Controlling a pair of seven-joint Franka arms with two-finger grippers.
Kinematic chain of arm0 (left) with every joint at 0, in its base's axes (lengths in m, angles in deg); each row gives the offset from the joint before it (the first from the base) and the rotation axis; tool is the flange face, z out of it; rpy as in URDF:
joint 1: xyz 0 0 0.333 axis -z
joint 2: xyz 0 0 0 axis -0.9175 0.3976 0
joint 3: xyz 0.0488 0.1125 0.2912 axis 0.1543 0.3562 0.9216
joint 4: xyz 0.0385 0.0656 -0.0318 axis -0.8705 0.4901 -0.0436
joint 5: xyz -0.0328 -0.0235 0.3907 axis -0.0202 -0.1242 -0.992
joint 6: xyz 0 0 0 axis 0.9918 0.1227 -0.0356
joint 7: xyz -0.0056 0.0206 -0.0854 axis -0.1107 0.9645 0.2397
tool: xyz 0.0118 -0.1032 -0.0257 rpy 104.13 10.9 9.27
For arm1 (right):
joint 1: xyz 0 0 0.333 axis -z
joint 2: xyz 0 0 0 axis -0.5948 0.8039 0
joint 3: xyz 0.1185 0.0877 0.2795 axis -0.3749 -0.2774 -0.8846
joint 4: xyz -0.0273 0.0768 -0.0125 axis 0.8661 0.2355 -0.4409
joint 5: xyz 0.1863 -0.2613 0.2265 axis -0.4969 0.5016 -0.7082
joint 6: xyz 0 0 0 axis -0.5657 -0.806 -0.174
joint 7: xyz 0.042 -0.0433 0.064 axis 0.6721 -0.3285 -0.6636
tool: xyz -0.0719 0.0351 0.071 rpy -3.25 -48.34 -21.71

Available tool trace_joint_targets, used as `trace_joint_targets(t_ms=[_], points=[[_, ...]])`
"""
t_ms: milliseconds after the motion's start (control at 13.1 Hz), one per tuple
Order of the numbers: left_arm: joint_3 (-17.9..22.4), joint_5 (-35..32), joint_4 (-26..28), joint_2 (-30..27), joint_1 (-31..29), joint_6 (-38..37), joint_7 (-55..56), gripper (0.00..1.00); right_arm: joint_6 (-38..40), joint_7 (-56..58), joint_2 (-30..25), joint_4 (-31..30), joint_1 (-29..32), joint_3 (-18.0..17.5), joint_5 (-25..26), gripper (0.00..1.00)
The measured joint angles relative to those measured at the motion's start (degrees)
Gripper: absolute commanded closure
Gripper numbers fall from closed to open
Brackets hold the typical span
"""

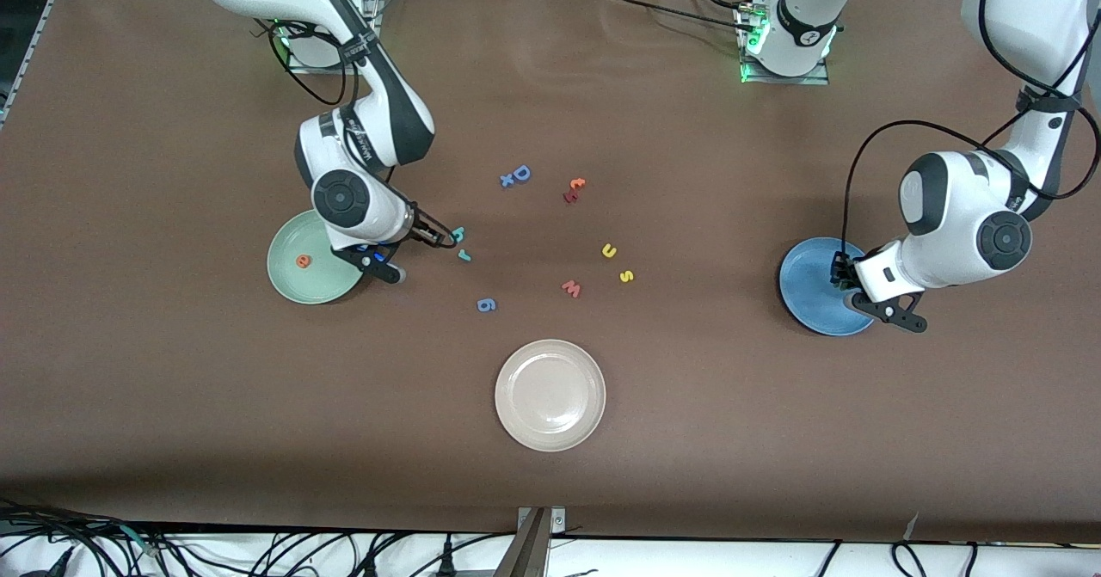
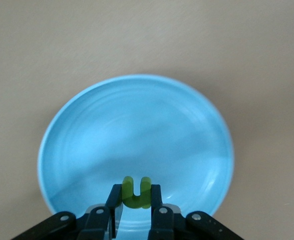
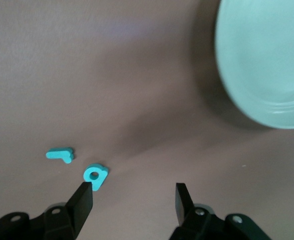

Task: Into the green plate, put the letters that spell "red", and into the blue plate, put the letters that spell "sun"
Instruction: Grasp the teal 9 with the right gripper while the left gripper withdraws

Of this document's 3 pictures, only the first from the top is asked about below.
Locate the blue plate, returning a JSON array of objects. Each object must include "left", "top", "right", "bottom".
[{"left": 778, "top": 236, "right": 884, "bottom": 337}]

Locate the pale green plate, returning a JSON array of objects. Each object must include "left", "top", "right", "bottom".
[{"left": 267, "top": 209, "right": 366, "bottom": 305}]

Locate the beige plate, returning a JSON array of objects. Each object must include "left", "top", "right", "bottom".
[{"left": 495, "top": 339, "right": 607, "bottom": 453}]

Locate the brown table cover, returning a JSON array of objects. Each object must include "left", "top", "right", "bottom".
[{"left": 0, "top": 0, "right": 1101, "bottom": 545}]

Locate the aluminium profile beam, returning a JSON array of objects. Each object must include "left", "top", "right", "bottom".
[{"left": 493, "top": 508, "right": 551, "bottom": 577}]

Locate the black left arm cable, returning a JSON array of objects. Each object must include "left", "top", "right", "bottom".
[{"left": 839, "top": 0, "right": 1101, "bottom": 260}]

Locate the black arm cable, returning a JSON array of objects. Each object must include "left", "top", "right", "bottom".
[
  {"left": 839, "top": 0, "right": 1101, "bottom": 260},
  {"left": 254, "top": 18, "right": 397, "bottom": 182}
]

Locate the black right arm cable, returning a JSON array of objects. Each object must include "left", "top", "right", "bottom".
[{"left": 254, "top": 18, "right": 397, "bottom": 182}]

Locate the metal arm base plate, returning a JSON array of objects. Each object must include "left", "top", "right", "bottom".
[
  {"left": 284, "top": 0, "right": 380, "bottom": 75},
  {"left": 738, "top": 5, "right": 832, "bottom": 86}
]

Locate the metal bracket plate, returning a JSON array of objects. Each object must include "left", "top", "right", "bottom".
[{"left": 516, "top": 506, "right": 566, "bottom": 533}]

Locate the green tipped cable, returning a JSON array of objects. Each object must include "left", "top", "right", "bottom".
[{"left": 116, "top": 521, "right": 169, "bottom": 558}]

